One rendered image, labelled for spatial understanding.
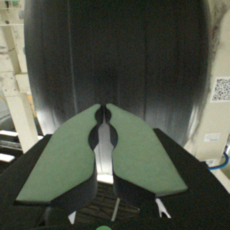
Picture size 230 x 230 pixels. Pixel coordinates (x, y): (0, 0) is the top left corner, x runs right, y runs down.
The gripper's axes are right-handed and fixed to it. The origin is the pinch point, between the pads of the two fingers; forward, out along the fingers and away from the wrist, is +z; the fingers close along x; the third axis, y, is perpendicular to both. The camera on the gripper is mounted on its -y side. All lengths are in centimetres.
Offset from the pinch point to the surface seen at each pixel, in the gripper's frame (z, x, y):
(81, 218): 352, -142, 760
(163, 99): 8.5, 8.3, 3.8
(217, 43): 29.7, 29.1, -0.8
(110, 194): 467, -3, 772
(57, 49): 10.5, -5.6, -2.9
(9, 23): 71, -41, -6
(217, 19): 30.8, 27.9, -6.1
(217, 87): 28.3, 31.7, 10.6
